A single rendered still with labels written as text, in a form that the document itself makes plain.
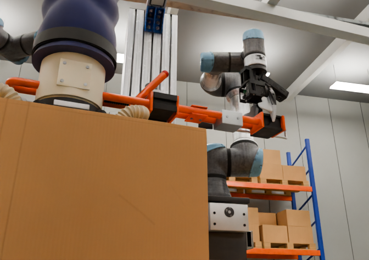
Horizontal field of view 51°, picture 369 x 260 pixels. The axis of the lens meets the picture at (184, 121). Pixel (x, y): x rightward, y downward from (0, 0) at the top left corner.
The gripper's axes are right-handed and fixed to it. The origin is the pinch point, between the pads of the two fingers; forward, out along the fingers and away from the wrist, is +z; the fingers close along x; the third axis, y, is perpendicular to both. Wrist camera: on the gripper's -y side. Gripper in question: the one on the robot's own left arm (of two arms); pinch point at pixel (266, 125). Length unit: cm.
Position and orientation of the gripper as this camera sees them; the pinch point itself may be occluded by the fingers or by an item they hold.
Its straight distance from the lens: 126.2
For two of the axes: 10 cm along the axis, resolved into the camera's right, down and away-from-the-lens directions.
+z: 0.0, 9.1, -4.1
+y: -9.3, -1.5, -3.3
